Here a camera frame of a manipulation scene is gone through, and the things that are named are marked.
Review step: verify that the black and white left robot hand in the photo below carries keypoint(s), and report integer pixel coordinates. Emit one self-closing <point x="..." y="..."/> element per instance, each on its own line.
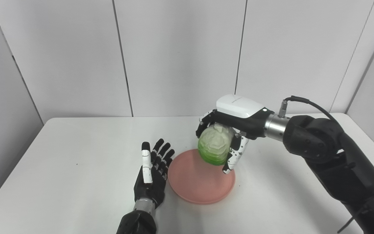
<point x="154" y="185"/>

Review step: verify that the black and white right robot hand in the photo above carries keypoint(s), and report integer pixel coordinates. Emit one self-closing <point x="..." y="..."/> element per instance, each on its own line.
<point x="242" y="117"/>

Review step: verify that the green and white toy cabbage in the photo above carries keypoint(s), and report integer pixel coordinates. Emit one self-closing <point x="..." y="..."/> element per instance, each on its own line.
<point x="214" y="144"/>

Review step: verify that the pink plastic plate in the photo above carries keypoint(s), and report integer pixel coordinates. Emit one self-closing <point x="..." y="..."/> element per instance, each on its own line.
<point x="200" y="185"/>

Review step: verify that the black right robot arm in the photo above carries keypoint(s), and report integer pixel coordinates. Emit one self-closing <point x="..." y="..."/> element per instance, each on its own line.
<point x="336" y="156"/>

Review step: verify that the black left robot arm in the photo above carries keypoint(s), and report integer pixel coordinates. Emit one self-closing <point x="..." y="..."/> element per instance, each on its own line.
<point x="136" y="222"/>

